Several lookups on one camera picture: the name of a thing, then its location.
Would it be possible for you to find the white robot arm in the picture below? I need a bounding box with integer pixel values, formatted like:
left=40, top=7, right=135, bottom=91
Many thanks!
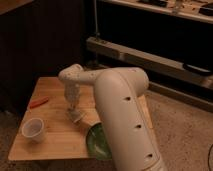
left=59, top=64, right=168, bottom=171

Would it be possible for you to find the orange carrot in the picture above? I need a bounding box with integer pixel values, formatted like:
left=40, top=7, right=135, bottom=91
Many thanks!
left=29, top=97, right=49, bottom=109

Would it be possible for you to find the wooden table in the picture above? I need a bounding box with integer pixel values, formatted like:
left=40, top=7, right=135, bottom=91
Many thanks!
left=7, top=76, right=154, bottom=162

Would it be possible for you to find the clear plastic cup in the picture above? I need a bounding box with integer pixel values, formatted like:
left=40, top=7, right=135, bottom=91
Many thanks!
left=21, top=118, right=45, bottom=143

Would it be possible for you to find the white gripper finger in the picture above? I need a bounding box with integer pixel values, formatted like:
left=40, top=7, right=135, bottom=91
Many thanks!
left=69, top=103, right=77, bottom=112

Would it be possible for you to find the background shelf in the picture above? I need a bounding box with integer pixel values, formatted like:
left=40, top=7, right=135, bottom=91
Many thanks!
left=101, top=0, right=213, bottom=24

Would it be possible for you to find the grey metal rail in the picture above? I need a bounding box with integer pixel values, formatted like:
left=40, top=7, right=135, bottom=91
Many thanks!
left=86, top=37, right=213, bottom=112

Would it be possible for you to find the white sponge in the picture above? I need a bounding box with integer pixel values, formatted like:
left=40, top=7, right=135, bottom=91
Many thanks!
left=68, top=110, right=84, bottom=123

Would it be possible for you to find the green bowl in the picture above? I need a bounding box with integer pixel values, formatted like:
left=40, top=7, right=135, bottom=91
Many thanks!
left=86, top=123, right=112, bottom=161

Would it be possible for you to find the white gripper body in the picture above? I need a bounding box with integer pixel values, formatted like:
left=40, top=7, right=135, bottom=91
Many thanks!
left=64, top=84, right=80, bottom=105

